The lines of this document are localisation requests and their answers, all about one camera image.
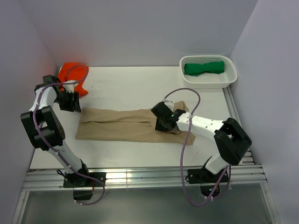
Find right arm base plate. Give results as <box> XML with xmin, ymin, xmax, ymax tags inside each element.
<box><xmin>183</xmin><ymin>168</ymin><xmax>229</xmax><ymax>184</ymax></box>

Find beige t-shirt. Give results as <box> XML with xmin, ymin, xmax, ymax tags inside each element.
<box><xmin>75</xmin><ymin>108</ymin><xmax>187</xmax><ymax>144</ymax></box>

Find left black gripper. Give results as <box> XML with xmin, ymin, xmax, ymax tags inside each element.
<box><xmin>54</xmin><ymin>90</ymin><xmax>81</xmax><ymax>112</ymax></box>

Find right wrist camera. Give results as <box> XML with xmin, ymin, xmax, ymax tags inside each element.
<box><xmin>163</xmin><ymin>99</ymin><xmax>174</xmax><ymax>111</ymax></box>

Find rolled green t-shirt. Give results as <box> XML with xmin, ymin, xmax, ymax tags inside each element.
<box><xmin>184</xmin><ymin>61</ymin><xmax>225</xmax><ymax>76</ymax></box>

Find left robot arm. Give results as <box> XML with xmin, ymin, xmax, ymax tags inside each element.
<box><xmin>20</xmin><ymin>75</ymin><xmax>91</xmax><ymax>187</ymax></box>

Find aluminium rail frame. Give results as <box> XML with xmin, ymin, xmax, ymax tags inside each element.
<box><xmin>11</xmin><ymin>86</ymin><xmax>281</xmax><ymax>224</ymax></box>

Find white plastic basket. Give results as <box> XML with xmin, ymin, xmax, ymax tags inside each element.
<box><xmin>179</xmin><ymin>55</ymin><xmax>237</xmax><ymax>89</ymax></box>

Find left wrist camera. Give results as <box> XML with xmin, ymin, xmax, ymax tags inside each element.
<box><xmin>63</xmin><ymin>80</ymin><xmax>78</xmax><ymax>93</ymax></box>

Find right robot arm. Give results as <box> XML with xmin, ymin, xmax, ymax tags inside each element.
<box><xmin>150</xmin><ymin>102</ymin><xmax>252</xmax><ymax>183</ymax></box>

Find orange t-shirt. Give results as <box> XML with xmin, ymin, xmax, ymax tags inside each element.
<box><xmin>57</xmin><ymin>63</ymin><xmax>89</xmax><ymax>98</ymax></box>

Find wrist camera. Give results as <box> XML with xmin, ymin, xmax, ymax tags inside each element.
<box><xmin>63</xmin><ymin>80</ymin><xmax>78</xmax><ymax>93</ymax></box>
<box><xmin>163</xmin><ymin>99</ymin><xmax>174</xmax><ymax>111</ymax></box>

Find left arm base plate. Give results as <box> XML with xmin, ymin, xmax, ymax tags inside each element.
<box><xmin>63</xmin><ymin>172</ymin><xmax>106</xmax><ymax>188</ymax></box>

